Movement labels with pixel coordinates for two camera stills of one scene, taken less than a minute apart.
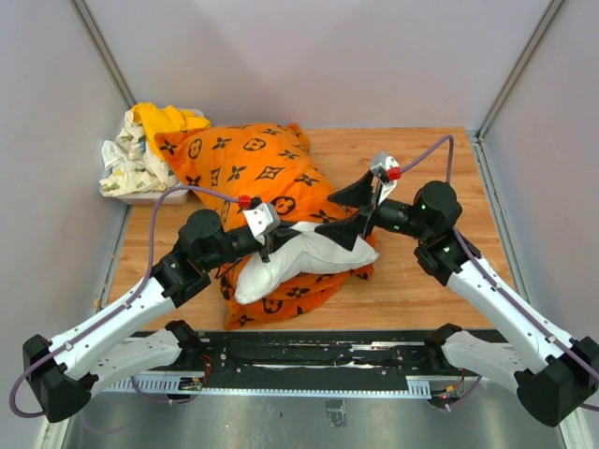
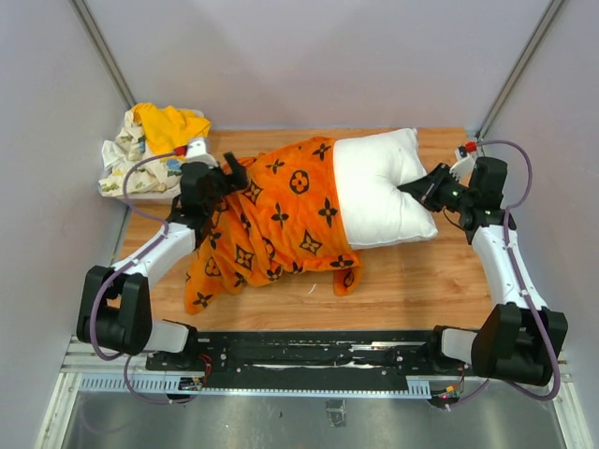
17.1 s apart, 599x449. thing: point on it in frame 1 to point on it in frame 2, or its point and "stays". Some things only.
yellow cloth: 154,118 stays
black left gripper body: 268,245 to 220,183
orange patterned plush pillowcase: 274,164 to 289,219
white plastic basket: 181,195 stays
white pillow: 305,251 to 371,167
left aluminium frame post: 83,13 stays
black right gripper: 360,194 to 427,188
